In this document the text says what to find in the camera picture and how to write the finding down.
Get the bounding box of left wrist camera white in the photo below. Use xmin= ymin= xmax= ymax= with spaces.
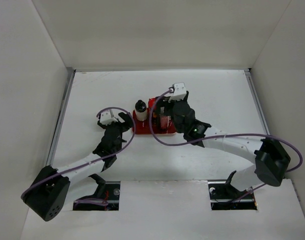
xmin=98 ymin=109 xmax=117 ymax=125

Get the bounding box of red lacquer tray gold emblem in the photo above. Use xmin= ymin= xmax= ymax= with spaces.
xmin=132 ymin=110 xmax=177 ymax=136

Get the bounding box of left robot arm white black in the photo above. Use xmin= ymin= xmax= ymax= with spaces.
xmin=20 ymin=110 xmax=135 ymax=222

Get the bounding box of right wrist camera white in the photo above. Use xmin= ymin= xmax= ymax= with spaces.
xmin=168 ymin=82 xmax=187 ymax=103

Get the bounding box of red lid sauce jar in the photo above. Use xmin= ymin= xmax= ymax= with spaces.
xmin=148 ymin=97 xmax=158 ymax=126

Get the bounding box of tall clear bottle black cap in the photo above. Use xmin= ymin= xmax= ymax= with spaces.
xmin=157 ymin=114 xmax=175 ymax=134

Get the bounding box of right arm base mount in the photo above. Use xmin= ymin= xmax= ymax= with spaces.
xmin=208 ymin=170 xmax=257 ymax=211

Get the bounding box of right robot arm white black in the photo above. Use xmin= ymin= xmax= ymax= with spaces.
xmin=151 ymin=93 xmax=291 ymax=198

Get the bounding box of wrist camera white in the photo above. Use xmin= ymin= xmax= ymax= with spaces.
xmin=168 ymin=82 xmax=187 ymax=103
xmin=98 ymin=109 xmax=117 ymax=125

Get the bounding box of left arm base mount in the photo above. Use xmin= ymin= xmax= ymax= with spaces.
xmin=72 ymin=174 xmax=121 ymax=211

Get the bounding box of white bottle black cap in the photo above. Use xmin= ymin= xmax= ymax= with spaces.
xmin=134 ymin=99 xmax=148 ymax=122

